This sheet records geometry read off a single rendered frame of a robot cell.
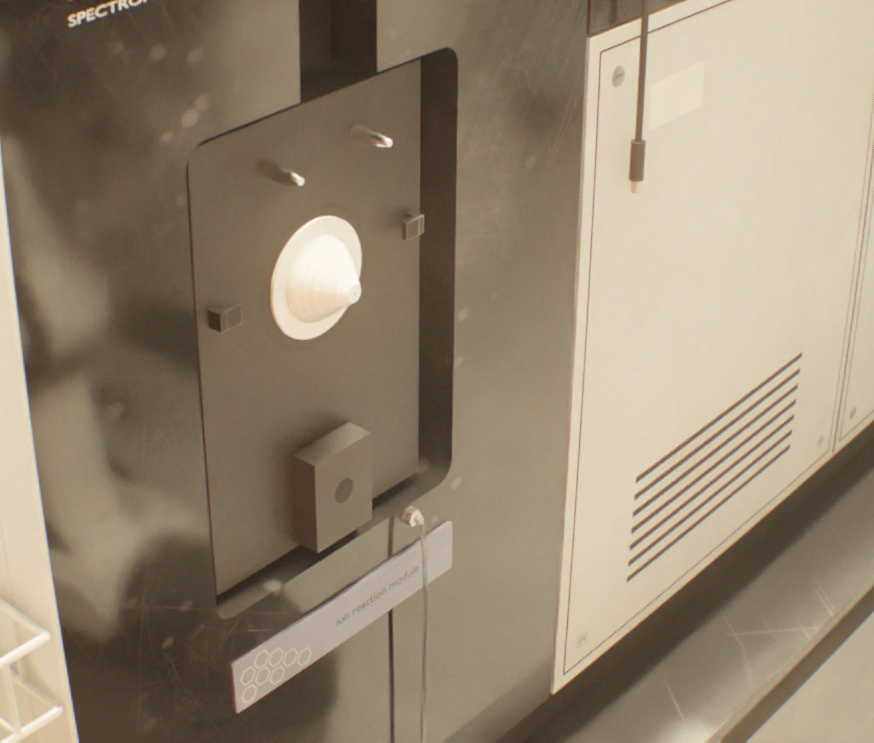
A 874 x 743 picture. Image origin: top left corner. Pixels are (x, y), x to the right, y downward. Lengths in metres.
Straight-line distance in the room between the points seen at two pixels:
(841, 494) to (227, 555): 0.80
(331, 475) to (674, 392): 0.36
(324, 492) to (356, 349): 0.07
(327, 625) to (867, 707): 0.79
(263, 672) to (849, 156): 0.63
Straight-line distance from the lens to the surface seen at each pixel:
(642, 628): 1.34
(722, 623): 1.38
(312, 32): 0.82
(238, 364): 0.82
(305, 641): 0.92
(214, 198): 0.77
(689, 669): 1.33
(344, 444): 0.88
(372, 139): 0.82
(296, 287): 0.82
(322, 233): 0.83
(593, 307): 1.04
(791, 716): 1.43
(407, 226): 0.87
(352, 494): 0.90
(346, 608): 0.94
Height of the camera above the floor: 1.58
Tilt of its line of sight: 29 degrees down
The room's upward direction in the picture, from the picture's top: 1 degrees clockwise
